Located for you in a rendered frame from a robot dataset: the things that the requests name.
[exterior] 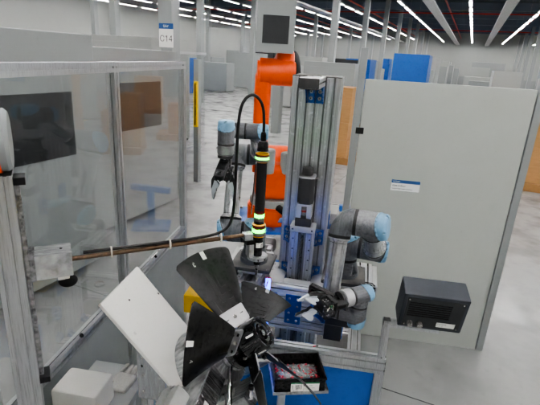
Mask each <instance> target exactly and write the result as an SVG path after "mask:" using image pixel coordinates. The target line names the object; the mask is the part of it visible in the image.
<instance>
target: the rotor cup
mask: <svg viewBox="0 0 540 405"><path fill-rule="evenodd" d="M235 329H243V335H242V337H241V340H240V342H239V345H238V348H237V351H236V352H235V354H234V355H232V356H227V358H228V360H229V361H230V362H231V363H232V364H233V365H234V366H236V367H237V368H240V369H244V368H246V367H247V366H248V363H249V362H250V360H251V358H252V355H253V353H254V352H255V353H256V355H257V357H258V356H260V355H261V354H264V353H266V352H267V351H269V350H271V349H272V348H273V346H274V337H273V333H272V330H271V328H270V327H269V325H268V323H267V322H266V321H265V320H264V319H263V318H262V317H253V318H252V319H250V320H249V321H246V322H244V323H243V324H242V325H239V326H238V328H235ZM261 330H263V331H264V332H265V335H263V334H262V333H261ZM252 333H253V336H251V337H249V338H248V339H246V336H248V335H250V334H252ZM264 350H266V351H264ZM262 351H264V352H263V353H261V354H259V353H260V352H262Z"/></svg>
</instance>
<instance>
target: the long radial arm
mask: <svg viewBox="0 0 540 405"><path fill-rule="evenodd" d="M224 382H225V378H224V377H223V376H222V375H221V374H220V373H219V371H218V370H217V369H216V368H215V366H214V365H213V366H211V367H210V368H208V369H207V370H205V371H204V372H202V373H201V374H200V375H199V376H198V377H196V378H195V379H194V380H193V381H191V382H190V383H189V384H188V385H187V386H185V387H184V386H182V388H183V389H184V390H185V391H186V393H187V394H188V395H189V396H190V397H189V400H188V402H187V404H186V405H216V404H217V402H218V400H219V396H220V393H221V390H222V389H223V384H224Z"/></svg>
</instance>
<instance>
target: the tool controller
mask: <svg viewBox="0 0 540 405"><path fill-rule="evenodd" d="M471 303H472V302H471V299H470V296H469V293H468V288H467V285H466V284H464V283H457V282H450V281H443V280H430V279H424V278H416V277H409V276H403V278H402V282H401V285H400V290H399V295H398V299H397V302H396V306H395V310H396V318H397V325H403V326H408V327H416V328H421V329H433V330H439V331H445V332H452V333H460V331H461V328H462V326H463V324H464V320H465V318H466V315H467V313H468V310H469V307H470V305H471Z"/></svg>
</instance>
